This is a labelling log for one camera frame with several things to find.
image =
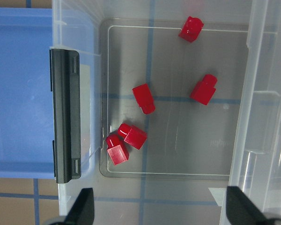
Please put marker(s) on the blue plastic tray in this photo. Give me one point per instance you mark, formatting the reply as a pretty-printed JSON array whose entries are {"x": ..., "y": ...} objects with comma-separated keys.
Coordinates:
[{"x": 26, "y": 106}]

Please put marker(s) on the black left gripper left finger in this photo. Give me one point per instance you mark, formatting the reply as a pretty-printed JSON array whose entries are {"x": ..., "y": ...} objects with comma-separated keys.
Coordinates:
[{"x": 81, "y": 213}]

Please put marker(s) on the clear plastic box lid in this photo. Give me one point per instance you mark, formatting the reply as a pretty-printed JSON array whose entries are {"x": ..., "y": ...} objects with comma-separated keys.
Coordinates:
[{"x": 255, "y": 165}]

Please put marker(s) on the black box latch handle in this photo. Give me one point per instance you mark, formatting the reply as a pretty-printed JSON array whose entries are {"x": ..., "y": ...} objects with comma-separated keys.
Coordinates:
[{"x": 65, "y": 87}]

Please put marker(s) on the red block from tray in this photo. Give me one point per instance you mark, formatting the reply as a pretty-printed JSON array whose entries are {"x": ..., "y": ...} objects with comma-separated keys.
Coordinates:
[{"x": 144, "y": 98}]

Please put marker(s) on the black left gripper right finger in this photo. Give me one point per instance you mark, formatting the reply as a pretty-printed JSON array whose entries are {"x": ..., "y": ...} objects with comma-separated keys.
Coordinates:
[{"x": 240, "y": 210}]

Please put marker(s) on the clear plastic storage box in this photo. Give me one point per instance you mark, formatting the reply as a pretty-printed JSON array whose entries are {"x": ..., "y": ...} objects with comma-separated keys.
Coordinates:
[{"x": 160, "y": 105}]

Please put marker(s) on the red block in box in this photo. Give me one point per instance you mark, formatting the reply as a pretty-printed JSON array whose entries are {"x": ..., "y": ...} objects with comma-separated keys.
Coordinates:
[
  {"x": 116, "y": 149},
  {"x": 191, "y": 29},
  {"x": 132, "y": 135},
  {"x": 204, "y": 89}
]

